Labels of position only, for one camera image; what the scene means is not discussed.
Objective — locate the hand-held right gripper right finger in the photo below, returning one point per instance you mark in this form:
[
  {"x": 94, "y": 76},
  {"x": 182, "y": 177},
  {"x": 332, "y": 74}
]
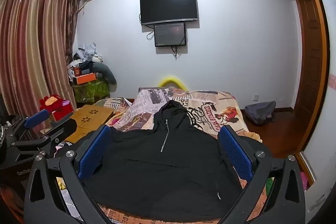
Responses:
[{"x": 235, "y": 154}]

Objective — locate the grey backpack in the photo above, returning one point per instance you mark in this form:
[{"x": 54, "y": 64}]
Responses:
[{"x": 260, "y": 112}]

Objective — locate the orange box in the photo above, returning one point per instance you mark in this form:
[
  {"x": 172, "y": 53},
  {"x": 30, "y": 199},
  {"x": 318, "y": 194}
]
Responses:
[{"x": 84, "y": 78}]

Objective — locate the black zip hoodie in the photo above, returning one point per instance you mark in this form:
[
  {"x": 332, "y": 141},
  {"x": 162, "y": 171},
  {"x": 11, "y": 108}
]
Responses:
[{"x": 157, "y": 174}]

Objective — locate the red box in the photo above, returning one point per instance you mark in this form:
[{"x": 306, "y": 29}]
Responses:
[{"x": 61, "y": 111}]

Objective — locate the white wall socket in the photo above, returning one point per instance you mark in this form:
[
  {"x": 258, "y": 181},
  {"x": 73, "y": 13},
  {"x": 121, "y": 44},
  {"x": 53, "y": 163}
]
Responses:
[{"x": 256, "y": 97}]

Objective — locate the striped red curtain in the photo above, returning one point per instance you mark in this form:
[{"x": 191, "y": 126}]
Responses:
[{"x": 26, "y": 43}]

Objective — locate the small black wall monitor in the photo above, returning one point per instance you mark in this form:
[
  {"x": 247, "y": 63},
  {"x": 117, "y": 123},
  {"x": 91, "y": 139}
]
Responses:
[{"x": 169, "y": 34}]

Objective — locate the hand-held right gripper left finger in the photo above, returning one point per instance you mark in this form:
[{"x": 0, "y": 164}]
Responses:
[{"x": 92, "y": 154}]

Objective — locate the grey plush toy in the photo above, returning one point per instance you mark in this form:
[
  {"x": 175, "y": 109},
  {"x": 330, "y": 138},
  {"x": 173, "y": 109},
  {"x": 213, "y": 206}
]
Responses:
[{"x": 106, "y": 71}]

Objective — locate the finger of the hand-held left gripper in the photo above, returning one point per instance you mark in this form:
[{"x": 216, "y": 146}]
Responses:
[
  {"x": 36, "y": 117},
  {"x": 63, "y": 128}
]

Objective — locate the pile of mixed clothes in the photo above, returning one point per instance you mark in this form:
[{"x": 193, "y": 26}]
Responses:
[{"x": 84, "y": 56}]

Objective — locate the brown wooden door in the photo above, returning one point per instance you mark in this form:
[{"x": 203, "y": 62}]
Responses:
[{"x": 311, "y": 61}]

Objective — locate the black wall television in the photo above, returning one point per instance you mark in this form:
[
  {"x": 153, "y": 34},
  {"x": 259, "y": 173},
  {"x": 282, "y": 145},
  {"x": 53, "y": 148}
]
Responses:
[{"x": 168, "y": 6}]

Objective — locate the printed blanket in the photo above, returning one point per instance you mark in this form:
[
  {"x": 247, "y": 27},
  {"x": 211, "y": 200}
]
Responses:
[{"x": 223, "y": 108}]

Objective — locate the bamboo lap desk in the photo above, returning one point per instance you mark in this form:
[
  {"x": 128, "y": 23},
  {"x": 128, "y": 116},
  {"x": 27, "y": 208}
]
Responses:
[{"x": 86, "y": 116}]

